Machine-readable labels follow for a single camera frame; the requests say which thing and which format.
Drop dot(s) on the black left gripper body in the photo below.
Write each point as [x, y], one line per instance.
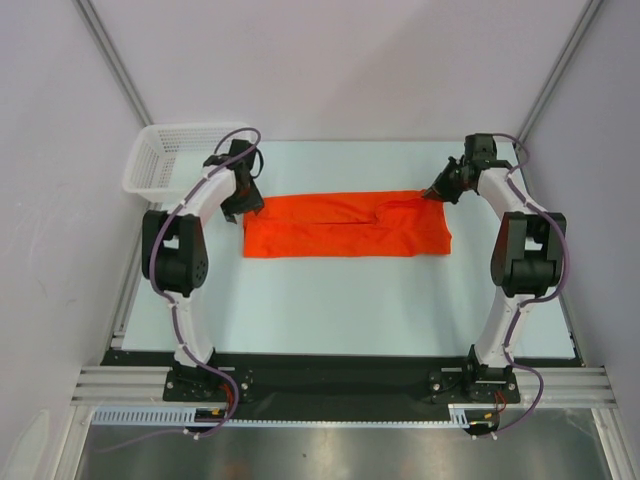
[230, 195]

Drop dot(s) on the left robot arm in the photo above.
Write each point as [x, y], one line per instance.
[175, 261]

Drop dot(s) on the left aluminium corner post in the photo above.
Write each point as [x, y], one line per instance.
[109, 53]

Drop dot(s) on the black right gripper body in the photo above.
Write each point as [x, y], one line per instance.
[447, 179]

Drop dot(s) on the slotted grey cable duct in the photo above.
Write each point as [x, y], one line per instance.
[192, 417]

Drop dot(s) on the aluminium extrusion rail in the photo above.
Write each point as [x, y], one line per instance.
[144, 385]

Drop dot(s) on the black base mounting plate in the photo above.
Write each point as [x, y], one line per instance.
[319, 388]

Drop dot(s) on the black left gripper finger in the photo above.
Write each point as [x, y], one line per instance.
[231, 211]
[252, 201]

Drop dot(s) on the orange t shirt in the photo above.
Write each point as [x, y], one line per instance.
[350, 224]

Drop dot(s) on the white plastic mesh basket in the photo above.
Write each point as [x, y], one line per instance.
[166, 159]

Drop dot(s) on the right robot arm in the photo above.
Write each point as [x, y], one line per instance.
[528, 266]

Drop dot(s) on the right aluminium corner post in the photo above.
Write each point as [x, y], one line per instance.
[568, 52]

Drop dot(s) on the aluminium corner post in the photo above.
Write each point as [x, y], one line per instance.
[568, 52]
[109, 53]

